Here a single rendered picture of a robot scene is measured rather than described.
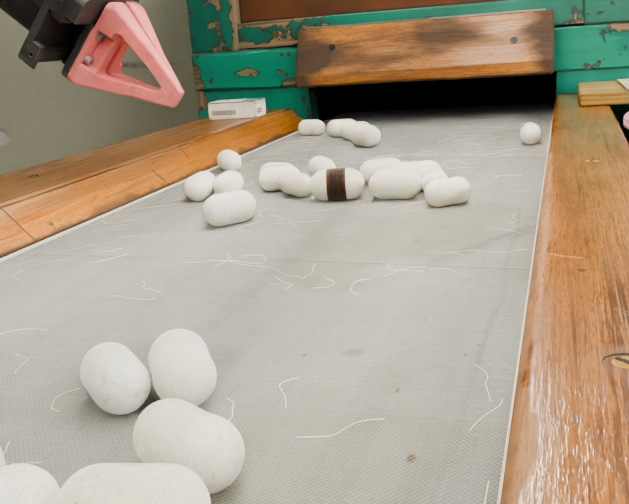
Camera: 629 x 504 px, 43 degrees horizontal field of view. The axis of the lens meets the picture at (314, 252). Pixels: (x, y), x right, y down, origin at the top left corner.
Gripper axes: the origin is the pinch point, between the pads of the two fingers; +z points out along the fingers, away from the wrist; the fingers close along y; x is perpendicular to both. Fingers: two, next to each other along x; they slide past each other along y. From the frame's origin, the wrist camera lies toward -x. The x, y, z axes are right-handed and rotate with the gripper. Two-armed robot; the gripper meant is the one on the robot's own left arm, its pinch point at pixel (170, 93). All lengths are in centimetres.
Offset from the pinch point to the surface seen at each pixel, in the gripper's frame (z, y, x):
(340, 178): 14.2, -2.5, -3.7
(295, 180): 11.6, -1.2, -1.1
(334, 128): 7.0, 31.4, 2.9
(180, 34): -48, 122, 32
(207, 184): 6.5, -1.7, 3.2
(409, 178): 17.9, -2.4, -6.6
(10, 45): -82, 118, 59
